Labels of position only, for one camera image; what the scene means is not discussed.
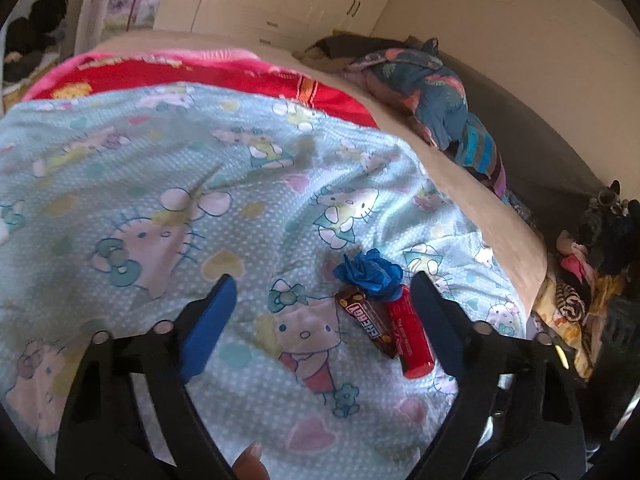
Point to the black bag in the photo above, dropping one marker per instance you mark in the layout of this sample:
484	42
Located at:
35	25

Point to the pink cloth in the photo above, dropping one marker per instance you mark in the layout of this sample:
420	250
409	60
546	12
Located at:
572	260

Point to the grey headboard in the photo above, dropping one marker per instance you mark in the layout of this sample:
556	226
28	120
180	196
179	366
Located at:
525	125

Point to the red blanket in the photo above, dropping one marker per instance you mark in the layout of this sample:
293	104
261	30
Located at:
200	72

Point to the zebra patterned cloth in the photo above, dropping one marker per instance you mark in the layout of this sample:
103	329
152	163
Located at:
570	305

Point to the black fuzzy garment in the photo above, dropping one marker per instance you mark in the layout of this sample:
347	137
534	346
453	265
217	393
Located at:
615	240

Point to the beige bed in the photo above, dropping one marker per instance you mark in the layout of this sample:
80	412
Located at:
450	180

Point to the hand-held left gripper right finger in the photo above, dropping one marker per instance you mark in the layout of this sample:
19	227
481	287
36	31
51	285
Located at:
436	325

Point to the light blue cartoon blanket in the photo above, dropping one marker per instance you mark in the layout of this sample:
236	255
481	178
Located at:
150	160

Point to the dark olive cloth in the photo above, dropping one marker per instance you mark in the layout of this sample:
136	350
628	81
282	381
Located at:
340	47

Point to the red lip balm tube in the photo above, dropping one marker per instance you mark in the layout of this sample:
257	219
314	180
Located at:
410	335

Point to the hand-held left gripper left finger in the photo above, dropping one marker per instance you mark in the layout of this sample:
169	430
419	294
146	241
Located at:
210	330

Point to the person's left hand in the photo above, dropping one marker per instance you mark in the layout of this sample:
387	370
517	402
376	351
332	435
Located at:
250	465

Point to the striped colourful cloth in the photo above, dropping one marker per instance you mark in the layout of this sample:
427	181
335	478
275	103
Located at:
475	145

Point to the pink blanket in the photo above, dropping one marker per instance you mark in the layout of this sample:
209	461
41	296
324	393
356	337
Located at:
150	55

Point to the clothes heap on floor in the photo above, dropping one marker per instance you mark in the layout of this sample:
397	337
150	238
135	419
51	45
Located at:
585	347

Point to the brown candy bar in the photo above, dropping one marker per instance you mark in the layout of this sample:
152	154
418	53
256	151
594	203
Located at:
365	317

